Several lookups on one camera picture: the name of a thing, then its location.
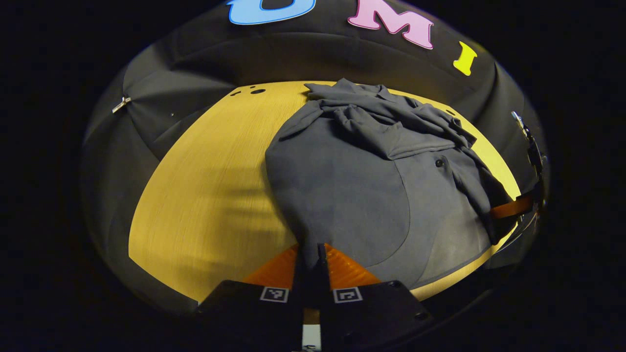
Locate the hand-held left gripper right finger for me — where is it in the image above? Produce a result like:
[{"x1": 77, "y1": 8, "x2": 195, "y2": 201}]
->
[{"x1": 317, "y1": 242, "x2": 434, "y2": 352}]

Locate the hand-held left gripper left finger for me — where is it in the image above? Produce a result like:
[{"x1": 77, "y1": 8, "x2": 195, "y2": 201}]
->
[{"x1": 196, "y1": 243, "x2": 319, "y2": 352}]

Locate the grey button shirt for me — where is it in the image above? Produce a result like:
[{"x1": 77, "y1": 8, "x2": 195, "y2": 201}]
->
[{"x1": 265, "y1": 78, "x2": 521, "y2": 289}]

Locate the black backdrop cloth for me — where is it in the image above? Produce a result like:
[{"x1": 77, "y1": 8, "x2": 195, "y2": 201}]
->
[{"x1": 81, "y1": 0, "x2": 551, "y2": 313}]

